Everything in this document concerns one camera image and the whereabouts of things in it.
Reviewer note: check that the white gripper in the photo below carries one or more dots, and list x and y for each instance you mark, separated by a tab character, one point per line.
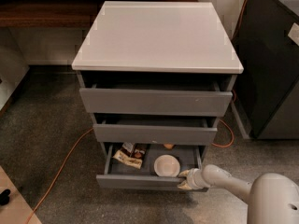
195	178

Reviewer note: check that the grey drawer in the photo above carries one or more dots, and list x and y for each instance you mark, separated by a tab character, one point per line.
155	131
155	102
120	176

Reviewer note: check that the white bowl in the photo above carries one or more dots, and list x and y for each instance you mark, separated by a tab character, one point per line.
166	166

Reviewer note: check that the dark wooden shelf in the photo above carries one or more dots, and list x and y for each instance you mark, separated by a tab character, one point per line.
55	13

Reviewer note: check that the grey top drawer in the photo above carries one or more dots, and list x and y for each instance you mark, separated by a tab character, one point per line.
155	102

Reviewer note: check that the grey drawer cabinet white top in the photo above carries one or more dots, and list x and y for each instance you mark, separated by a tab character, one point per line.
176	46

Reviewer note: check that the orange fruit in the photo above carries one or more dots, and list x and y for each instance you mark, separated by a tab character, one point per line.
168	146

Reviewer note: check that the brown snack bag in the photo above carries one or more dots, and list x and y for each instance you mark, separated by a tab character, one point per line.
131	154

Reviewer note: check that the grey bottom drawer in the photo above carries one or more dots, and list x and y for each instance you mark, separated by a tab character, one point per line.
120	176

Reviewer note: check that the light wooden board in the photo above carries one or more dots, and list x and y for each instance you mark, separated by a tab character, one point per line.
17	210

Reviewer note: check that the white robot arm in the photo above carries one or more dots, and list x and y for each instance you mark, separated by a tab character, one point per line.
271	198

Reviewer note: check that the grey middle drawer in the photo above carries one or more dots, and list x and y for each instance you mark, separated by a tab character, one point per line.
155	131

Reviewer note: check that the black knob on wood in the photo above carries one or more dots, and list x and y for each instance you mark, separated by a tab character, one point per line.
4	197

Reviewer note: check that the black cabinet on right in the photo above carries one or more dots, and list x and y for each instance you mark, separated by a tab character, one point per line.
267	92

